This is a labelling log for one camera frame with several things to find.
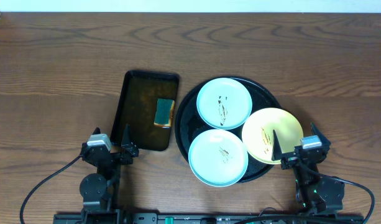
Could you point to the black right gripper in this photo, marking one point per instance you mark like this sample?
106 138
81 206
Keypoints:
288 159

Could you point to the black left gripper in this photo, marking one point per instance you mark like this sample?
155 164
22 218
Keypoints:
114 156

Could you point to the yellow plate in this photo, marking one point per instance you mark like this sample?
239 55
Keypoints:
259 129

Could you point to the green yellow sponge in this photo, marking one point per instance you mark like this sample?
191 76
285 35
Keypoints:
164 113

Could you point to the light blue plate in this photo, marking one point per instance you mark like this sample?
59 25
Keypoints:
218 158
224 103

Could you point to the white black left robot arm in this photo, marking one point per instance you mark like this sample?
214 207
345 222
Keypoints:
100 189

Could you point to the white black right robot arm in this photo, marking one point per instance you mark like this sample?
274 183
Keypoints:
317 195

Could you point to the black rectangular water tray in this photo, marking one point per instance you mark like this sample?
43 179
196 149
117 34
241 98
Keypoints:
137 107

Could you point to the black round tray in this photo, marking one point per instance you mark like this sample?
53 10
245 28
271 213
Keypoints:
188 123

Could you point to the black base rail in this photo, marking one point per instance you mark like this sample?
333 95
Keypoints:
153 218

